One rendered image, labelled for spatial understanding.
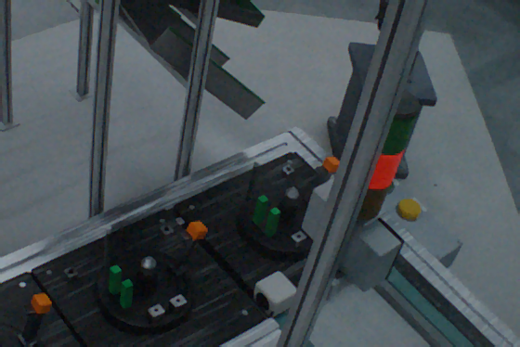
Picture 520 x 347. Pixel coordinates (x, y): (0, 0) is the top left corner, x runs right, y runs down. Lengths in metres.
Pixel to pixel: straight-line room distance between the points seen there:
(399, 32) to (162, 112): 0.92
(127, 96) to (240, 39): 0.32
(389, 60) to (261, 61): 1.02
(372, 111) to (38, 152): 0.83
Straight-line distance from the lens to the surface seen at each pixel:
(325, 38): 1.91
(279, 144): 1.45
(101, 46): 1.11
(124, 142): 1.55
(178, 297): 1.14
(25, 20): 3.34
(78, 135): 1.56
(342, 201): 0.90
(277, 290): 1.19
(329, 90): 1.76
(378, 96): 0.80
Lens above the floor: 1.92
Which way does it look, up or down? 44 degrees down
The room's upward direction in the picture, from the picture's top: 12 degrees clockwise
